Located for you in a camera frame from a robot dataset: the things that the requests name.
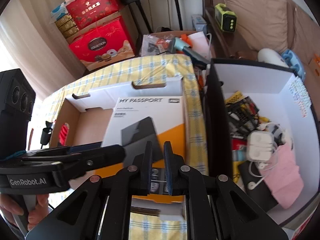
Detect brown sofa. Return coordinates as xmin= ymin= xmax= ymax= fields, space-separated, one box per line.
xmin=201 ymin=0 xmax=320 ymax=80

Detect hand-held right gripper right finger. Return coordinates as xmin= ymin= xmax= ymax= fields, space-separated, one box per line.
xmin=163 ymin=141 xmax=290 ymax=240

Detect orange white hard drive box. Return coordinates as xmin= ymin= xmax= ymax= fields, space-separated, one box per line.
xmin=101 ymin=95 xmax=187 ymax=203

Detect pink cloth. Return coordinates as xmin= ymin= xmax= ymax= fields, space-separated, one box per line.
xmin=259 ymin=144 xmax=304 ymax=209

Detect white wired earphones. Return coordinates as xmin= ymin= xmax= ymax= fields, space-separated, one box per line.
xmin=247 ymin=159 xmax=278 ymax=190

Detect white bin of clutter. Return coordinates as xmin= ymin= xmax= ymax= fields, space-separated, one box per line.
xmin=205 ymin=58 xmax=320 ymax=228

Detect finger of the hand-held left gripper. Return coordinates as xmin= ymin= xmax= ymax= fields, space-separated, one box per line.
xmin=22 ymin=144 xmax=126 ymax=180
xmin=24 ymin=141 xmax=103 ymax=159

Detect red cable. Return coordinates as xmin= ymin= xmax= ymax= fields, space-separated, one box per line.
xmin=59 ymin=122 xmax=70 ymax=146

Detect white earphone case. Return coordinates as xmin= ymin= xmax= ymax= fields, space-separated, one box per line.
xmin=246 ymin=131 xmax=275 ymax=162

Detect black speaker stand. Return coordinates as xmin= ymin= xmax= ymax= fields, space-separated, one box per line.
xmin=129 ymin=1 xmax=153 ymax=33
xmin=172 ymin=0 xmax=184 ymax=30

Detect blue tissue box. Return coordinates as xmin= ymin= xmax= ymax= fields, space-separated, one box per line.
xmin=51 ymin=2 xmax=69 ymax=20

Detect white curtain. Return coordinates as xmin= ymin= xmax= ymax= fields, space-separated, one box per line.
xmin=0 ymin=0 xmax=84 ymax=100

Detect blue white carton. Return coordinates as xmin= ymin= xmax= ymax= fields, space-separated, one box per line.
xmin=191 ymin=14 xmax=208 ymax=32

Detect yellow black blister pack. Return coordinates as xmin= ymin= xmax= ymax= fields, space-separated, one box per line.
xmin=225 ymin=91 xmax=260 ymax=136

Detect white cardboard tray box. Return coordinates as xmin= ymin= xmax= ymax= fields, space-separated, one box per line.
xmin=49 ymin=77 xmax=187 ymax=222

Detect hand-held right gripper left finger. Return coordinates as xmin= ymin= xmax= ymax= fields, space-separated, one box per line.
xmin=25 ymin=141 xmax=153 ymax=240

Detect white round object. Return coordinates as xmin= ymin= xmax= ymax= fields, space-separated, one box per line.
xmin=257 ymin=48 xmax=288 ymax=67

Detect light blue plastic item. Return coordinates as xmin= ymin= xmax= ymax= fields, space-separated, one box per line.
xmin=281 ymin=49 xmax=306 ymax=77

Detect cardboard box of clutter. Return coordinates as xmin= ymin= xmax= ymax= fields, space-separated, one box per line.
xmin=140 ymin=30 xmax=213 ymax=58

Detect brown sofa cushion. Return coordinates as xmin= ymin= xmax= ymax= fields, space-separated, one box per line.
xmin=221 ymin=0 xmax=288 ymax=53
xmin=287 ymin=0 xmax=320 ymax=58

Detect red tea gift bag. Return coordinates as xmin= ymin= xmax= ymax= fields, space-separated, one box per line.
xmin=65 ymin=0 xmax=123 ymax=29

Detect person's left hand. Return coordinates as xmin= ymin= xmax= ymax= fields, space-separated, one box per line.
xmin=0 ymin=194 xmax=52 ymax=231

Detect green portable radio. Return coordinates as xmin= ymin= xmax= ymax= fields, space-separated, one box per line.
xmin=214 ymin=4 xmax=237 ymax=32

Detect orange cardboard box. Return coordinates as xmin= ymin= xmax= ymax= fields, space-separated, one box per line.
xmin=309 ymin=55 xmax=320 ymax=73

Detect black flat case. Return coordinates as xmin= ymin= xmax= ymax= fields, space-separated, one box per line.
xmin=237 ymin=161 xmax=273 ymax=198

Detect red chocolate gift box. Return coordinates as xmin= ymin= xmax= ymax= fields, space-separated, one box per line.
xmin=69 ymin=20 xmax=137 ymax=67

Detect white printed carton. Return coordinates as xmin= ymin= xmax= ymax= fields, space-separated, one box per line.
xmin=292 ymin=217 xmax=320 ymax=240

